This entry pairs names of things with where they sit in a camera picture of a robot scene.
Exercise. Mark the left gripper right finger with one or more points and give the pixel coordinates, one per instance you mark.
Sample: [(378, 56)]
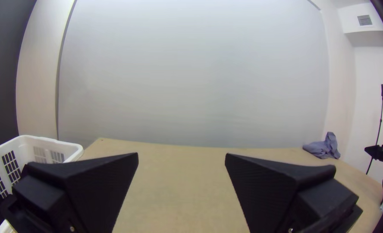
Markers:
[(275, 194)]

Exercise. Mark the black tripod stand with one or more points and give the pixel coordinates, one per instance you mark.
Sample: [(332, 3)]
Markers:
[(380, 119)]

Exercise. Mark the white laundry basket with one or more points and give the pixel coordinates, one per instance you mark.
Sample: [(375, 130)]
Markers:
[(20, 145)]

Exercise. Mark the black side table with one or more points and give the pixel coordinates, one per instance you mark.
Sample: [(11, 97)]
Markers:
[(380, 152)]

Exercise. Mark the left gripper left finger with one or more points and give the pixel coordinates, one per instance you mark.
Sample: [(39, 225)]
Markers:
[(81, 191)]

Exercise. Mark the blue garment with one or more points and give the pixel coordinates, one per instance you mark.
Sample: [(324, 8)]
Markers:
[(322, 149)]

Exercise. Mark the white wall air vent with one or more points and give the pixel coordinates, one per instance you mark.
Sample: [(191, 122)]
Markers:
[(364, 20)]

